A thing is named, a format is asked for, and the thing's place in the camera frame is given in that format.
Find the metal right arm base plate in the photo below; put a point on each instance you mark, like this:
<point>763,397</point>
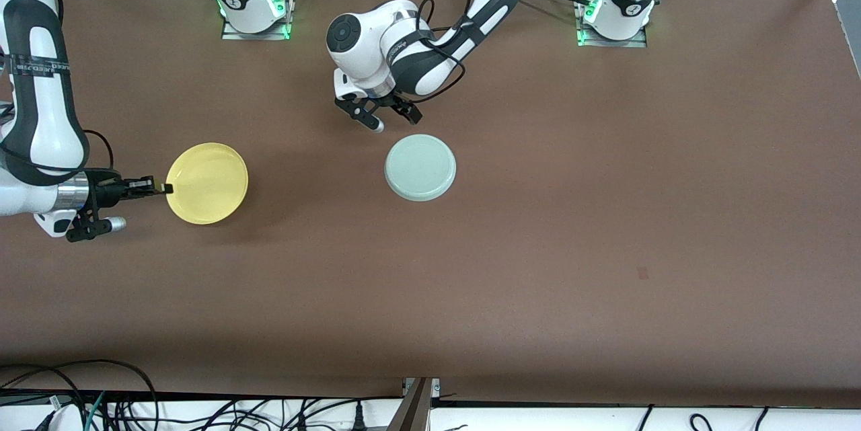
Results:
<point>235,35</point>

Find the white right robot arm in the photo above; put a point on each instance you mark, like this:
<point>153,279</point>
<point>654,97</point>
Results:
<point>40,115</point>

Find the aluminium profile post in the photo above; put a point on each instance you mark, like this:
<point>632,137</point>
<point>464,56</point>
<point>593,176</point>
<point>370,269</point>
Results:
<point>414,411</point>

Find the brown table cover sheet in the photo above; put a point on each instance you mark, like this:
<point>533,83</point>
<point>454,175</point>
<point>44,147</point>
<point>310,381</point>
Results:
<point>430,283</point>

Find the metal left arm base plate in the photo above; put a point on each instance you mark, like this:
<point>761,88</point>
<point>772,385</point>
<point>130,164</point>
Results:
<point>632,44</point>

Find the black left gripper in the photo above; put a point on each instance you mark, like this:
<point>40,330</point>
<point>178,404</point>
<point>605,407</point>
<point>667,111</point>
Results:
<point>398,103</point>

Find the black power plug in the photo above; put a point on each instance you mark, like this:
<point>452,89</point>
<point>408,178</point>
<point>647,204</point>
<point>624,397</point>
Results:
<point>360,421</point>

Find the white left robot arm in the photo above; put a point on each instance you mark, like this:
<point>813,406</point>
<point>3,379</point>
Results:
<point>377,41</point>

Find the yellow round plate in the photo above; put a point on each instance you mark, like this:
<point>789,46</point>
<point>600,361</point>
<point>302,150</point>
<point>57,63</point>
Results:
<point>208,183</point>

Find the pale green round plate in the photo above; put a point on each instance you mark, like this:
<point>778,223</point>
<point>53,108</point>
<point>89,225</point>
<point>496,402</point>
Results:
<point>420,167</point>

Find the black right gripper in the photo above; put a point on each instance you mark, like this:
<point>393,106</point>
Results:
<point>106,191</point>

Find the small metal corner bracket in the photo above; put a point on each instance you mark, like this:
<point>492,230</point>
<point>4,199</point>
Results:
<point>436,387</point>

